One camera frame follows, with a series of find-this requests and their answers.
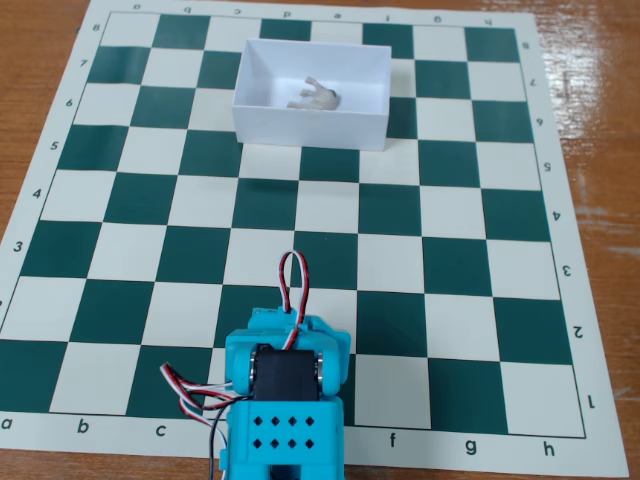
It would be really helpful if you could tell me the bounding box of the small white toy horse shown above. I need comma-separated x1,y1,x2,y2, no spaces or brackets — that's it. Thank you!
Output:
285,75,342,112

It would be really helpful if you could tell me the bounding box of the white rectangular open box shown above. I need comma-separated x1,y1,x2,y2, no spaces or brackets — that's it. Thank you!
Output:
231,38,393,152

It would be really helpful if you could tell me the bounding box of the green and cream chessboard mat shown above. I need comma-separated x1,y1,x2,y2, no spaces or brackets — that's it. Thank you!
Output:
0,0,630,479

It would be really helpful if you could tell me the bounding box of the looped red white black cable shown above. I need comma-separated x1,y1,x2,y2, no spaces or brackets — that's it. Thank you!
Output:
276,249,310,352

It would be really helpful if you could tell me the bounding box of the red white black servo cable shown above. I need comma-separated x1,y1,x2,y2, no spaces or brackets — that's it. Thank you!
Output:
159,363,237,403
178,396,231,436

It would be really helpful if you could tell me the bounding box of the thin black cable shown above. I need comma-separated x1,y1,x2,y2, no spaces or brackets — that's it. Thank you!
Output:
207,412,229,480

